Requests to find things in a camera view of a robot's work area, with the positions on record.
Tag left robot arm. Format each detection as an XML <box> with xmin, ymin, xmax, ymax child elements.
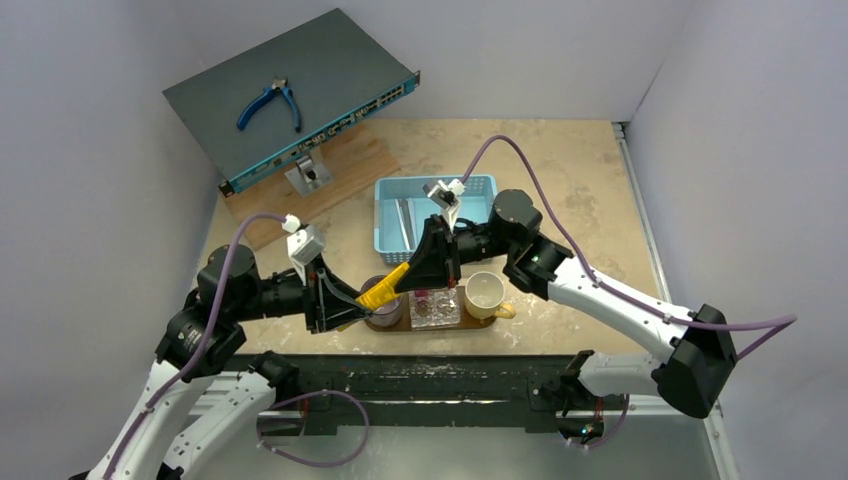
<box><xmin>78</xmin><ymin>244</ymin><xmax>373</xmax><ymax>479</ymax></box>

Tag wooden base board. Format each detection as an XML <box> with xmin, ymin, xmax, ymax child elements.
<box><xmin>223</xmin><ymin>124</ymin><xmax>400</xmax><ymax>223</ymax></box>

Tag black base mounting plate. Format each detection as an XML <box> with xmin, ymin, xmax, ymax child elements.
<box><xmin>198</xmin><ymin>354</ymin><xmax>687</xmax><ymax>439</ymax></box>

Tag yellow toothpaste tube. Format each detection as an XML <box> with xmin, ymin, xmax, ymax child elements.
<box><xmin>356</xmin><ymin>262</ymin><xmax>410</xmax><ymax>311</ymax></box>

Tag blue handled pliers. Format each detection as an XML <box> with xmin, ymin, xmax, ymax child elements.
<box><xmin>236</xmin><ymin>76</ymin><xmax>303</xmax><ymax>134</ymax></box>

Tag yellow mug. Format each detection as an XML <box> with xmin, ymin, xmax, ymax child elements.
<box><xmin>464</xmin><ymin>271</ymin><xmax>517</xmax><ymax>320</ymax></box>

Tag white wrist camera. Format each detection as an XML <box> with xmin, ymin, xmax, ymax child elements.
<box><xmin>283</xmin><ymin>225</ymin><xmax>326</xmax><ymax>284</ymax></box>
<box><xmin>422</xmin><ymin>179</ymin><xmax>465</xmax><ymax>230</ymax></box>

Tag grey network switch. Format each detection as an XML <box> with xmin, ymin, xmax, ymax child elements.
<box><xmin>163</xmin><ymin>8</ymin><xmax>421</xmax><ymax>197</ymax></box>

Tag light blue plastic basket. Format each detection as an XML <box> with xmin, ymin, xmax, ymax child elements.
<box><xmin>374</xmin><ymin>174</ymin><xmax>497</xmax><ymax>266</ymax></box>

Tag dark wooden oval tray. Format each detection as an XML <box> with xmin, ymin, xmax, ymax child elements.
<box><xmin>365</xmin><ymin>287</ymin><xmax>497</xmax><ymax>333</ymax></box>

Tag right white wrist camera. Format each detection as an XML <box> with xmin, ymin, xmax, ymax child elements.
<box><xmin>422</xmin><ymin>179</ymin><xmax>465</xmax><ymax>230</ymax></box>

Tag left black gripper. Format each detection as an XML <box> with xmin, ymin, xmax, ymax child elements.
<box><xmin>234</xmin><ymin>250</ymin><xmax>373</xmax><ymax>332</ymax></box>

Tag purple translucent cup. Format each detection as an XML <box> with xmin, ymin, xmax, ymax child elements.
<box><xmin>361</xmin><ymin>275</ymin><xmax>403</xmax><ymax>328</ymax></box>

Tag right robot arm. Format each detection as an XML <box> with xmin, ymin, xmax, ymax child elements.
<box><xmin>394</xmin><ymin>189</ymin><xmax>738</xmax><ymax>419</ymax></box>

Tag lower purple base cable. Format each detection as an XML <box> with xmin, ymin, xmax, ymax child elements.
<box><xmin>255</xmin><ymin>389</ymin><xmax>370</xmax><ymax>469</ymax></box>

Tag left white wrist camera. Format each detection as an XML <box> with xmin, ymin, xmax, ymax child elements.
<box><xmin>283</xmin><ymin>225</ymin><xmax>326</xmax><ymax>284</ymax></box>

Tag clear glass toothbrush holder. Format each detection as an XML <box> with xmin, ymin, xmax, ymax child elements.
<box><xmin>409</xmin><ymin>288</ymin><xmax>461</xmax><ymax>330</ymax></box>

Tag metal stand bracket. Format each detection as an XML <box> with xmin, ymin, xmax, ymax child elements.
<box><xmin>285</xmin><ymin>148</ymin><xmax>333</xmax><ymax>197</ymax></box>

